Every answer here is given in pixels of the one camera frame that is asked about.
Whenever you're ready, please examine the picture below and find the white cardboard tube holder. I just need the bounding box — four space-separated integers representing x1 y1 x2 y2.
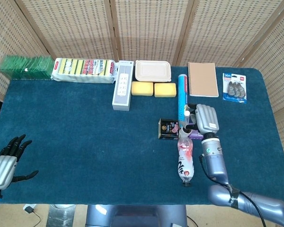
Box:
178 126 192 140

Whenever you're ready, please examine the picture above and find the small purple box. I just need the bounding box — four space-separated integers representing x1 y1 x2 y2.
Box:
188 118 203 140

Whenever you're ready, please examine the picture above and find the beige lidded food container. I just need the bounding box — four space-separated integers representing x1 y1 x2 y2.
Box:
134 60 172 83

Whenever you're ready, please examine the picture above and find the yellow sponge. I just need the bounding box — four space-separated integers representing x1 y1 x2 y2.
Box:
131 81 154 96
154 82 177 98

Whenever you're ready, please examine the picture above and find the plastic drink bottle pink label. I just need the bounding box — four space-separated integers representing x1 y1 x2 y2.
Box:
177 138 195 187

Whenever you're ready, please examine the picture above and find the brown spiral notebook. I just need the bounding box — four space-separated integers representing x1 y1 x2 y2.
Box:
187 61 220 98

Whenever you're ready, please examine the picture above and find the blue table mat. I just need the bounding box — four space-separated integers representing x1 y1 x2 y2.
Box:
0 66 284 206

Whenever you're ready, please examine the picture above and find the green scouring pad pack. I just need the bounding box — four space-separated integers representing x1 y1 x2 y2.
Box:
0 55 54 80

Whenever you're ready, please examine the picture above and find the packaged yellow sponge multipack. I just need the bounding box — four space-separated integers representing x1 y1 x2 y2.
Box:
51 58 117 84

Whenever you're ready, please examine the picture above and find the woven folding screen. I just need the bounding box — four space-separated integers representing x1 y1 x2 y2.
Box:
0 0 284 183

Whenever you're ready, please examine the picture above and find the white power strip box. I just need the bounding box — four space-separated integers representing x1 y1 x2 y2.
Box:
112 60 135 112

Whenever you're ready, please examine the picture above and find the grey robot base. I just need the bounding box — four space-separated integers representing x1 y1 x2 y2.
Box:
85 204 189 227

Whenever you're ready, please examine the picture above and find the silver metal table leg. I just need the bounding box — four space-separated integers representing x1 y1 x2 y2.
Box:
48 204 76 227

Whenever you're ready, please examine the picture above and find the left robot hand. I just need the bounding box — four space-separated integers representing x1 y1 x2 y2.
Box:
0 134 39 190

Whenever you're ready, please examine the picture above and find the blue cling film roll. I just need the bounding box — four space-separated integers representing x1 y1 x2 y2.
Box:
177 74 190 123

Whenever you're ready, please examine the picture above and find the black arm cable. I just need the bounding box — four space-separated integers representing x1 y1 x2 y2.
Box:
198 155 267 227

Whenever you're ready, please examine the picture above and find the black tin can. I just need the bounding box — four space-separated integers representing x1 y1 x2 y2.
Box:
158 118 180 140

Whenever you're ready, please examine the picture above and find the correction tape blister pack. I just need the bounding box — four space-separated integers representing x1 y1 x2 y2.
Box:
222 72 248 105

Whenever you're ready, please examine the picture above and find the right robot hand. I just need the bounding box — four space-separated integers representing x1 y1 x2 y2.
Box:
184 103 220 136

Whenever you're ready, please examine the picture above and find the clear test tube white cap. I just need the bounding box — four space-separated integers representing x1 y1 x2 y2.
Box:
181 111 191 130

